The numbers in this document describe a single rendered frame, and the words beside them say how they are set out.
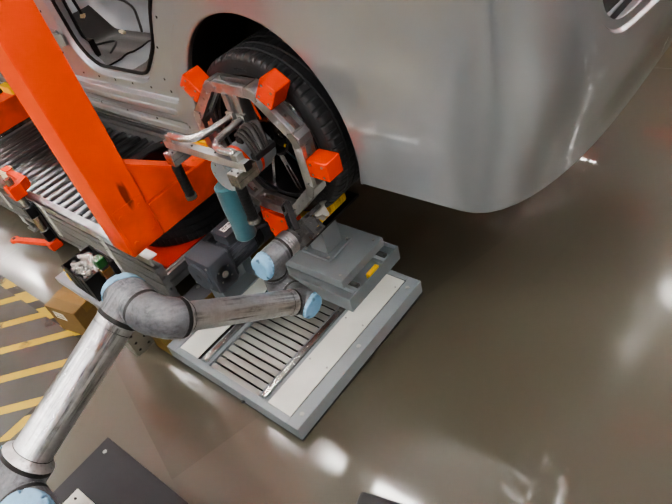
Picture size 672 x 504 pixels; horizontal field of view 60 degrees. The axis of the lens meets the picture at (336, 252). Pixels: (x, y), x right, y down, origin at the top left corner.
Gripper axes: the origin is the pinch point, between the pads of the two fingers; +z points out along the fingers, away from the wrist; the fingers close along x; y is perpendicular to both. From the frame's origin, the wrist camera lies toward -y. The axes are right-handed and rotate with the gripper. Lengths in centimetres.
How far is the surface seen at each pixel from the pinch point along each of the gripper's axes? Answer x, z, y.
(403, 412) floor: -14, -30, 76
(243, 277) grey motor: -80, -12, -2
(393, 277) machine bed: -35, 20, 44
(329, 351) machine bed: -35, -26, 44
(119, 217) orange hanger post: -39, -46, -50
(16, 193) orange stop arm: -143, -45, -119
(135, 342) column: -97, -65, -15
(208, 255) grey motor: -51, -27, -18
